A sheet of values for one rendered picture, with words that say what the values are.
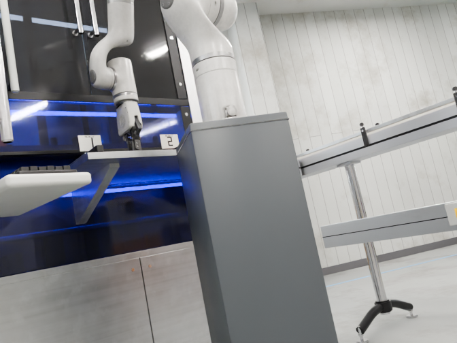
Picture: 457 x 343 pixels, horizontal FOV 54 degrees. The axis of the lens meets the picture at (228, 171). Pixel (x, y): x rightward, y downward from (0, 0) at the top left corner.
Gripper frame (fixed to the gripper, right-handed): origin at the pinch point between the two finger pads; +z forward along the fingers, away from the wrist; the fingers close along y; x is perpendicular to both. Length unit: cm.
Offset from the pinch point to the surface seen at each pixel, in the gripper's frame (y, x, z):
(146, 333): -21, 3, 63
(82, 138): -19.5, -9.5, -9.8
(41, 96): -19.3, -21.7, -25.4
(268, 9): -183, 300, -216
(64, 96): -19.3, -13.6, -25.6
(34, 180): 32, -43, 16
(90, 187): -2.4, -16.4, 12.1
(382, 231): 7, 119, 48
